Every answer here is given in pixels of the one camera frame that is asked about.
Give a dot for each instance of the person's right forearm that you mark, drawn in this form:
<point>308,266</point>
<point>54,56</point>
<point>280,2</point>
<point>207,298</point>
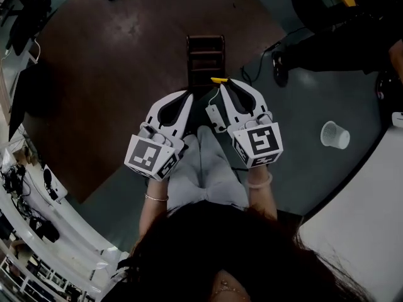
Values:
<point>263,200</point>

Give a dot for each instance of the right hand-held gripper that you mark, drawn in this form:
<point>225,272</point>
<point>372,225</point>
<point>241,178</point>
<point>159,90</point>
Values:
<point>261,143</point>

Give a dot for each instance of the black padded chair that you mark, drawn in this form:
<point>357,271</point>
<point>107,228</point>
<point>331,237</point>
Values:
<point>340,14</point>

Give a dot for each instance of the white desk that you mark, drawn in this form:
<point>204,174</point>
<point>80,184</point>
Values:
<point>355,225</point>

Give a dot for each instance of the person's left forearm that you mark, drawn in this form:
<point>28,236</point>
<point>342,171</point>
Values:
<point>154,212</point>

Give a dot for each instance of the small white device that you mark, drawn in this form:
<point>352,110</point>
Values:
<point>58,186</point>

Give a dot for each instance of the person's legs in grey trousers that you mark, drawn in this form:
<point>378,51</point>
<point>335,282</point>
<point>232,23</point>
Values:
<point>207,175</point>

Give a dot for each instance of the black flat monitor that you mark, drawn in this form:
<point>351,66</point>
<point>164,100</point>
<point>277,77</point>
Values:
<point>26,96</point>

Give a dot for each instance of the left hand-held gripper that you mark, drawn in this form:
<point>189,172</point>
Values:
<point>145,156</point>

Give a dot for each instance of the white power strip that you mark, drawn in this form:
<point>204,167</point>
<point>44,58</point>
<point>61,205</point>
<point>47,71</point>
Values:
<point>215,116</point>

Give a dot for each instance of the white mesh waste basket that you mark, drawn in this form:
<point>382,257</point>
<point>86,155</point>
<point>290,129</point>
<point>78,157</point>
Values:
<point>335,135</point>

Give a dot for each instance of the yellow utility knife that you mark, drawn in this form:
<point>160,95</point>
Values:
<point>219,80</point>

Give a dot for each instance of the white shelving rack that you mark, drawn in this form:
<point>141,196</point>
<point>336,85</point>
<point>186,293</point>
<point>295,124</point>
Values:
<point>72,241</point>

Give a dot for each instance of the dark wooden box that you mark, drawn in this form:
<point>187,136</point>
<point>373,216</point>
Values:
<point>206,58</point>

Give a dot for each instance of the pale pink bangle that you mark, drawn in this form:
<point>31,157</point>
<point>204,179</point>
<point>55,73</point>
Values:
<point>259,184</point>

